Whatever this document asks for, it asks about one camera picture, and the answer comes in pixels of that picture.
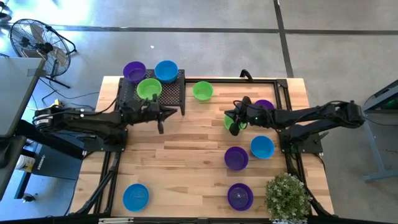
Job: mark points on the purple plastic mini bowl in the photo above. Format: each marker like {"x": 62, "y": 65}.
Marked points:
{"x": 236, "y": 158}
{"x": 134, "y": 72}
{"x": 264, "y": 103}
{"x": 240, "y": 197}

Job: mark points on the grey desk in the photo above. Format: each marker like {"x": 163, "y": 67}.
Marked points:
{"x": 15, "y": 93}

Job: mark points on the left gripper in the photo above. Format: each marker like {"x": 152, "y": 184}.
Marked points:
{"x": 140, "y": 113}

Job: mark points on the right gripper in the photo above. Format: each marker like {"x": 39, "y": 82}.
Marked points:
{"x": 258, "y": 118}

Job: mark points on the black floor fan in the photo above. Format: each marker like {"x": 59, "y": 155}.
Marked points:
{"x": 40, "y": 46}

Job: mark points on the black perforated metal shelf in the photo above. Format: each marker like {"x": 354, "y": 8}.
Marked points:
{"x": 174, "y": 93}

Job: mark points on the grey metal stand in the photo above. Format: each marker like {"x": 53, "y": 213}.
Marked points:
{"x": 374, "y": 143}

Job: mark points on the green plastic mini bowl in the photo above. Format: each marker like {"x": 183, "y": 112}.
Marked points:
{"x": 202, "y": 91}
{"x": 228, "y": 124}
{"x": 149, "y": 89}

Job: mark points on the black aluminium rig frame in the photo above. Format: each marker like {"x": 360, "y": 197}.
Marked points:
{"x": 230, "y": 81}

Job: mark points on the white tub yellow label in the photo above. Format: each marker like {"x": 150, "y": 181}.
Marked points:
{"x": 25, "y": 162}

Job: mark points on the black computer case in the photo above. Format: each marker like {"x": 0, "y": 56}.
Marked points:
{"x": 56, "y": 163}

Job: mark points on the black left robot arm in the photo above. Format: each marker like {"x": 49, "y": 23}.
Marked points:
{"x": 77, "y": 119}

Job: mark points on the blue plastic mini bowl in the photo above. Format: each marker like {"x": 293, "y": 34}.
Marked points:
{"x": 262, "y": 147}
{"x": 136, "y": 197}
{"x": 166, "y": 71}

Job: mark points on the artificial green potted plant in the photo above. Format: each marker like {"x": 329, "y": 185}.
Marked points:
{"x": 286, "y": 199}

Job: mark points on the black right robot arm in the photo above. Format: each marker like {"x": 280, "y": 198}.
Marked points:
{"x": 311, "y": 113}

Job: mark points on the black table clamp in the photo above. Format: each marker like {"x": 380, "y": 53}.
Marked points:
{"x": 246, "y": 72}

